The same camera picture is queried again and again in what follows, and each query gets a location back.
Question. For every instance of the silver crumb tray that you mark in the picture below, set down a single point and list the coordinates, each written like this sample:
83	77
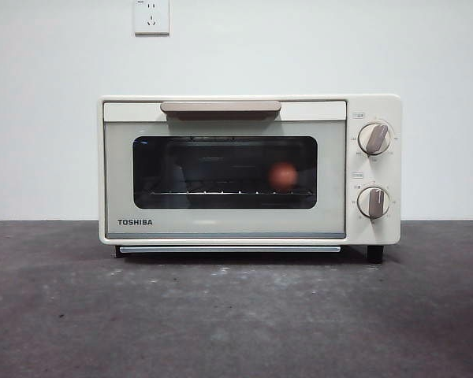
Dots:
220	249

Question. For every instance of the brown egg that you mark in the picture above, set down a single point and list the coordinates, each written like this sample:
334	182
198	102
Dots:
283	175

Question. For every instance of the cream Toshiba toaster oven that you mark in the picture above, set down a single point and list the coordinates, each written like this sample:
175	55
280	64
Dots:
374	232

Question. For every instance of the cream oven knob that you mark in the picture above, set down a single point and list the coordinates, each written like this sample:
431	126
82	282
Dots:
373	202
374	138

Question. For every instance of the white wall socket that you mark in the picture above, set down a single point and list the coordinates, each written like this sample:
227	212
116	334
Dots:
151	19

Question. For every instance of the black oven foot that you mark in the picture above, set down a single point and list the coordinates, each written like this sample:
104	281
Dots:
118	253
375	254

